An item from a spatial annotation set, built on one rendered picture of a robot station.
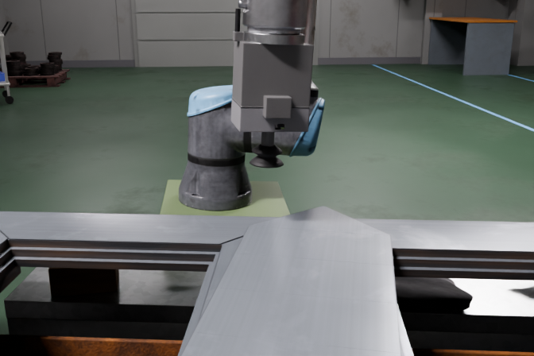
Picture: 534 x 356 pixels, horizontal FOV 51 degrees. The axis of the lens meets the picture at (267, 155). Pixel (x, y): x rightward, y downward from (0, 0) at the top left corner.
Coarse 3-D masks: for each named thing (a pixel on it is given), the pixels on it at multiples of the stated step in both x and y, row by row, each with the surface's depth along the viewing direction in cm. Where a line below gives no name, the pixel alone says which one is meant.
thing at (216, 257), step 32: (0, 256) 67; (32, 256) 69; (64, 256) 68; (96, 256) 68; (128, 256) 68; (160, 256) 68; (192, 256) 67; (224, 256) 64; (416, 256) 67; (448, 256) 66; (480, 256) 66; (512, 256) 66; (192, 320) 55
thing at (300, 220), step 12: (288, 216) 76; (300, 216) 76; (312, 216) 76; (324, 216) 76; (336, 216) 76; (348, 216) 76; (288, 228) 72; (300, 228) 72; (312, 228) 72; (324, 228) 72; (336, 228) 72; (348, 228) 72; (360, 228) 72; (372, 228) 72
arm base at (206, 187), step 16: (192, 160) 110; (208, 160) 109; (224, 160) 109; (240, 160) 111; (192, 176) 110; (208, 176) 109; (224, 176) 109; (240, 176) 112; (192, 192) 111; (208, 192) 109; (224, 192) 109; (240, 192) 113; (208, 208) 109; (224, 208) 110
